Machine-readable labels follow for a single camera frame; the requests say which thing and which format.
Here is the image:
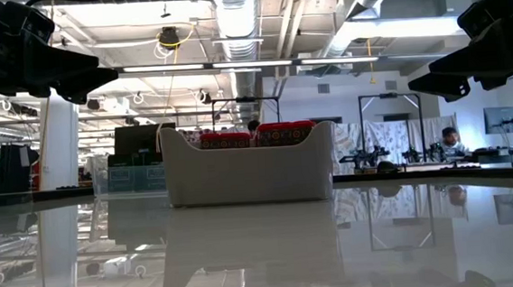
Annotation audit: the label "clear plastic bin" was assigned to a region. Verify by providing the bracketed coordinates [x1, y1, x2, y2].
[88, 150, 167, 198]

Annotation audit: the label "black background robot arms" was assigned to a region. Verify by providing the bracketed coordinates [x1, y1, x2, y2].
[338, 142, 444, 176]

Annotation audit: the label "white building pillar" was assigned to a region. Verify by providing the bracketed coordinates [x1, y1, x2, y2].
[33, 95, 85, 192]

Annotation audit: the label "black box-shaped object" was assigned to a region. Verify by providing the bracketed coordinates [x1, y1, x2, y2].
[0, 141, 42, 195]

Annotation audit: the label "black ceiling cable reel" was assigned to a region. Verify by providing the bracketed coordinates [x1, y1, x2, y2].
[157, 25, 182, 51]

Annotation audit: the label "white plastic bin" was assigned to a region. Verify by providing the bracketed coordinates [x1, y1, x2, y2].
[155, 115, 342, 212]

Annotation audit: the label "round silver ceiling duct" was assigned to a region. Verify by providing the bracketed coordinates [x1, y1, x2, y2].
[209, 0, 268, 120]

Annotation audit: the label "hanging yellow cable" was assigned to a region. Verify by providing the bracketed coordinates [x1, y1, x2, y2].
[146, 23, 206, 154]

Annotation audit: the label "white patterned cloth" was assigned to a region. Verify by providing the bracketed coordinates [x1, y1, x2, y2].
[331, 113, 462, 177]

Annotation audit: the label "black metal station frame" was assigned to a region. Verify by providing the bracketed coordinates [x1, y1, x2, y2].
[358, 89, 426, 174]

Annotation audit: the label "black computer monitor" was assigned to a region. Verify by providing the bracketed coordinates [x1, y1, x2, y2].
[112, 121, 180, 168]

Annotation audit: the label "grey computer monitor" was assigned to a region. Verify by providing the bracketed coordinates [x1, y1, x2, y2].
[483, 106, 513, 135]

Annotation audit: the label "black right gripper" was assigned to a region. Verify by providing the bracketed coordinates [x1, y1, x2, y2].
[402, 0, 513, 106]

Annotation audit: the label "long ceiling light strip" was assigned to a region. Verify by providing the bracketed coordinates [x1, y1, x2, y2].
[115, 47, 381, 81]

